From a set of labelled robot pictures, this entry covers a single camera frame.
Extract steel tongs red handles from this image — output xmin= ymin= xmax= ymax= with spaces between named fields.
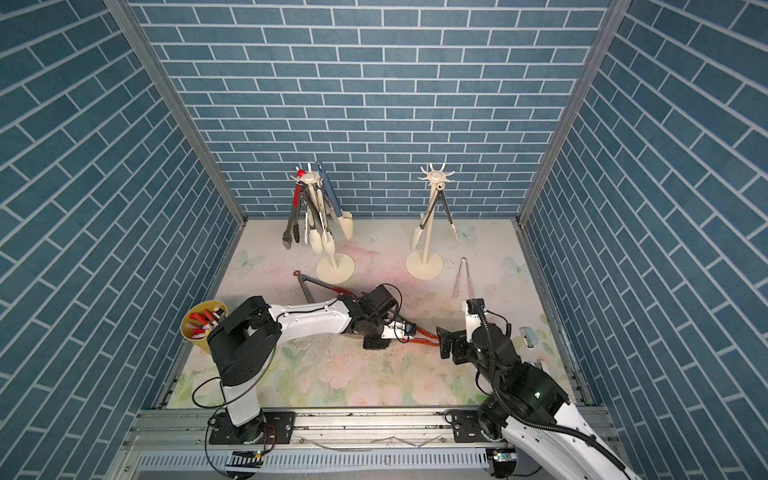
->
xmin=397 ymin=316 xmax=439 ymax=348

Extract pink cat paw tongs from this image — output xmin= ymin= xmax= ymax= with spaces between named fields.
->
xmin=453 ymin=257 xmax=475 ymax=298

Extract red tip grey tongs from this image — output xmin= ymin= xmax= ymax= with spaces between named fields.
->
xmin=293 ymin=270 xmax=358 ymax=303

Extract cream silicone steel tongs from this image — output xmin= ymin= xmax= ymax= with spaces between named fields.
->
xmin=316 ymin=186 xmax=335 ymax=256

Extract blue wooden tip tongs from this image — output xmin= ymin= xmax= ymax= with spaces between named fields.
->
xmin=317 ymin=162 xmax=354 ymax=240

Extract red ring steel tongs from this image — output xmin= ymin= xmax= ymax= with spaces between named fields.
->
xmin=282 ymin=169 xmax=305 ymax=250

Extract black silicone tongs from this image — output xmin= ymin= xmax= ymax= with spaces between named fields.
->
xmin=300 ymin=185 xmax=324 ymax=235

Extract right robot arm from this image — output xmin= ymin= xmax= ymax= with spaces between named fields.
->
xmin=437 ymin=298 xmax=638 ymax=479

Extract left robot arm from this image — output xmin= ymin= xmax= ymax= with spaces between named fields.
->
xmin=206 ymin=285 xmax=417 ymax=449

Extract cream utensil rack left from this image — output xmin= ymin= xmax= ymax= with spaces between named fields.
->
xmin=297 ymin=164 xmax=355 ymax=285

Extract cream utensil rack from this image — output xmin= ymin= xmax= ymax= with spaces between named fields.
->
xmin=297 ymin=164 xmax=355 ymax=285
xmin=405 ymin=163 xmax=454 ymax=280

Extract cream utensil rack right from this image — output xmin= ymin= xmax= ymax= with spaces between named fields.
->
xmin=405 ymin=163 xmax=454 ymax=280

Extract yellow bowl with items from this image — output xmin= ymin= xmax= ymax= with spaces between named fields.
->
xmin=180 ymin=300 xmax=229 ymax=354

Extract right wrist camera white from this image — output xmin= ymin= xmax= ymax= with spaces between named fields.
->
xmin=465 ymin=298 xmax=486 ymax=338

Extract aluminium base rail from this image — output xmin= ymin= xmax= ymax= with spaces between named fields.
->
xmin=104 ymin=404 xmax=637 ymax=480

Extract aluminium corner post right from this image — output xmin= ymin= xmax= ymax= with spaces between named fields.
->
xmin=517 ymin=0 xmax=631 ymax=228

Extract aluminium corner post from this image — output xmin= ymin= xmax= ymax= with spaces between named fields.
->
xmin=517 ymin=0 xmax=631 ymax=228
xmin=104 ymin=0 xmax=247 ymax=228

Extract aluminium corner post left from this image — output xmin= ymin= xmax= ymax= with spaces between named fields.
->
xmin=104 ymin=0 xmax=247 ymax=228

